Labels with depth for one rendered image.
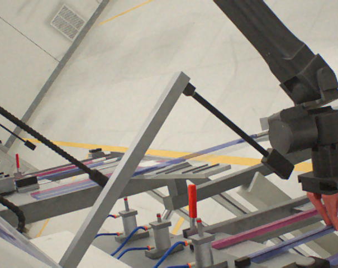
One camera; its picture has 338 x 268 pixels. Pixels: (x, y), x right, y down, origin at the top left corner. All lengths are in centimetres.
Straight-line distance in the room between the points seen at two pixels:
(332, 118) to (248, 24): 20
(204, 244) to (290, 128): 28
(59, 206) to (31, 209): 9
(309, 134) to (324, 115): 5
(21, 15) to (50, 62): 85
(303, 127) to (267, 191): 54
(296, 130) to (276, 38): 15
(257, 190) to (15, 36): 741
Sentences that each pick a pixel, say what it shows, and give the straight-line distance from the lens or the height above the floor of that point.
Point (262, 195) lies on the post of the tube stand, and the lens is 138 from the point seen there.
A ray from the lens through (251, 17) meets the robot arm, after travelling 89.
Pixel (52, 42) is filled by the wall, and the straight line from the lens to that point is 869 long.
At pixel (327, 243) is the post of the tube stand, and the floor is 50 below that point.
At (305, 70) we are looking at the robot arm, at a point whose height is 112.
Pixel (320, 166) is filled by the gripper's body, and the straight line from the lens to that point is 92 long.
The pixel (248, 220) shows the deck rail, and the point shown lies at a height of 94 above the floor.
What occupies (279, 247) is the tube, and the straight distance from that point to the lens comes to 88.
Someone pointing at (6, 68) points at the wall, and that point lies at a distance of 847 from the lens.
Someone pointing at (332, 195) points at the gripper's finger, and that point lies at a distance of 91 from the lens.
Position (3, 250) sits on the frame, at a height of 149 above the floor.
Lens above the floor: 157
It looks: 24 degrees down
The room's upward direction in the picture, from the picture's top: 53 degrees counter-clockwise
